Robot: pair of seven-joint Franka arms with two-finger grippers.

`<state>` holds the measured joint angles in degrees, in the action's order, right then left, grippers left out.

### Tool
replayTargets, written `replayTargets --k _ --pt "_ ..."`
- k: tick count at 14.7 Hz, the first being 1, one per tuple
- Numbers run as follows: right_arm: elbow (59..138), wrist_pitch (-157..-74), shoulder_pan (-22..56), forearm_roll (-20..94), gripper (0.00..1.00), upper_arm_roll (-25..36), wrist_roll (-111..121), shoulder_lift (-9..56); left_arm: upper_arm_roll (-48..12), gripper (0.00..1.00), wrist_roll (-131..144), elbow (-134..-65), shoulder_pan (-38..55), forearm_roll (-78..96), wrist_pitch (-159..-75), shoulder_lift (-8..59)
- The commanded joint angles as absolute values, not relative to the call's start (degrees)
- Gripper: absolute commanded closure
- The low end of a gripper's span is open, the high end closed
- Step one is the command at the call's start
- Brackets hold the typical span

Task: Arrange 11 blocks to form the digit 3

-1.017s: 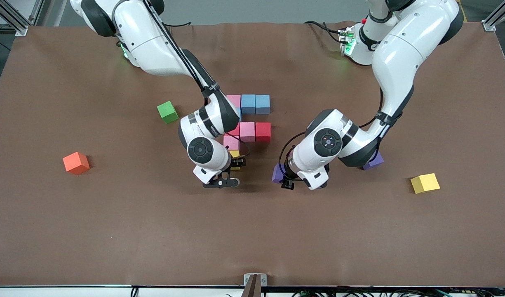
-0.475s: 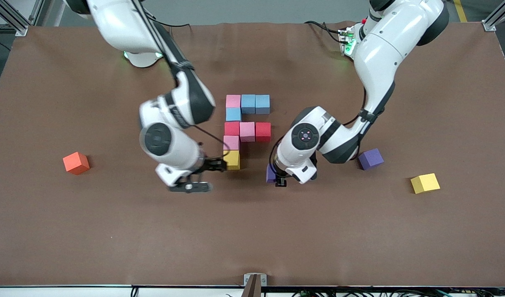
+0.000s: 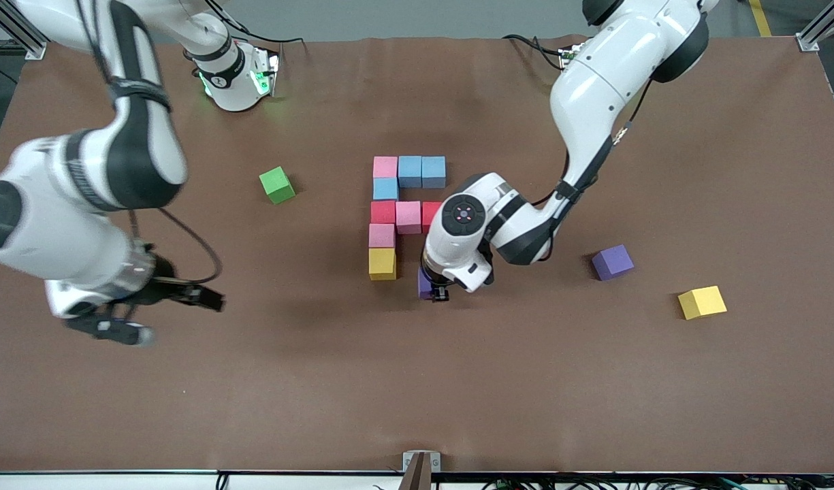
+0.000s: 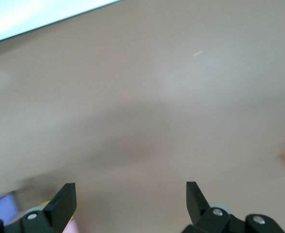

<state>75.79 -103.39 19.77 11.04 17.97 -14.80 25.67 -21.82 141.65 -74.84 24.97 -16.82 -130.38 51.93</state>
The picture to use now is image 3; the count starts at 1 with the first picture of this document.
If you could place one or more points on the blue foam cube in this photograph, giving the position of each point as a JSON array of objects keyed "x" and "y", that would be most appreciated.
[
  {"x": 386, "y": 188},
  {"x": 410, "y": 171},
  {"x": 434, "y": 172}
]

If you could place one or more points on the pink foam cube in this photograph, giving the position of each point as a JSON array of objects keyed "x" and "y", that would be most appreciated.
[
  {"x": 382, "y": 235},
  {"x": 385, "y": 167},
  {"x": 408, "y": 218}
]

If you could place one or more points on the red foam cube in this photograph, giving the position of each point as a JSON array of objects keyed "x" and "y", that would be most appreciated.
[
  {"x": 383, "y": 212},
  {"x": 430, "y": 211}
]

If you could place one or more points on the aluminium frame post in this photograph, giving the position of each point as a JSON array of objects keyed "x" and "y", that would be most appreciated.
[
  {"x": 34, "y": 49},
  {"x": 808, "y": 42}
]

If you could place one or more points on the green foam cube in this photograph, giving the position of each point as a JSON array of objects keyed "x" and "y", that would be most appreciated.
[{"x": 276, "y": 185}]

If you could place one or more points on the metal base connector box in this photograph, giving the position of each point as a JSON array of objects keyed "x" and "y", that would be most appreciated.
[
  {"x": 568, "y": 53},
  {"x": 267, "y": 68}
]

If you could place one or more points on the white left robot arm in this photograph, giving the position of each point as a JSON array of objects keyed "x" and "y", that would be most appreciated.
[{"x": 614, "y": 75}]

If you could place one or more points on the yellow foam cube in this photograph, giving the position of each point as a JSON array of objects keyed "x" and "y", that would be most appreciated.
[
  {"x": 382, "y": 264},
  {"x": 702, "y": 303}
]

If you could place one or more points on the yellow floor tape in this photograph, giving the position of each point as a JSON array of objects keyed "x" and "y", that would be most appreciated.
[{"x": 761, "y": 19}]

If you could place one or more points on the metal table edge bracket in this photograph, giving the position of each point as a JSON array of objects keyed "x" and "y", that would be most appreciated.
[{"x": 421, "y": 469}]

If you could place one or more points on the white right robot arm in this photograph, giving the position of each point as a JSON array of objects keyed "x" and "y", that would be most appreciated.
[{"x": 49, "y": 211}]

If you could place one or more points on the brown table mat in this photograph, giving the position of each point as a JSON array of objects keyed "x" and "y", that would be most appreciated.
[{"x": 416, "y": 408}]

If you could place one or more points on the purple foam cube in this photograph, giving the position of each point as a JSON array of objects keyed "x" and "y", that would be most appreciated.
[
  {"x": 423, "y": 286},
  {"x": 612, "y": 263}
]

